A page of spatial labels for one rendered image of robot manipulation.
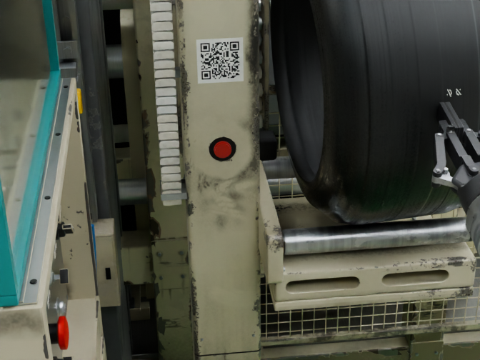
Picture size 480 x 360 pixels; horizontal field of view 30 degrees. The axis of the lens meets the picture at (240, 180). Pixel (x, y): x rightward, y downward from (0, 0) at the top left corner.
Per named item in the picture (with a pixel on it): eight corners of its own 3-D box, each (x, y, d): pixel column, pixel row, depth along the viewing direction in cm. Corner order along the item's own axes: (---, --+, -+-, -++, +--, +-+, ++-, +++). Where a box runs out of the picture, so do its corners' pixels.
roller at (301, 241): (276, 225, 155) (273, 237, 159) (278, 248, 153) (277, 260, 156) (471, 211, 158) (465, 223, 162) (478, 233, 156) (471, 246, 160)
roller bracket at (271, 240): (267, 286, 153) (267, 237, 148) (241, 177, 188) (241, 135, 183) (286, 285, 153) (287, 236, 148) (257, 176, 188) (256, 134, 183)
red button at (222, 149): (214, 158, 152) (213, 143, 151) (213, 154, 154) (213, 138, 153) (231, 158, 153) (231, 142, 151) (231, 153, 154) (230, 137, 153)
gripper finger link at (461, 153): (477, 194, 118) (466, 196, 118) (450, 147, 127) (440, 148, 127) (481, 171, 116) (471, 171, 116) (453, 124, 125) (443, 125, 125)
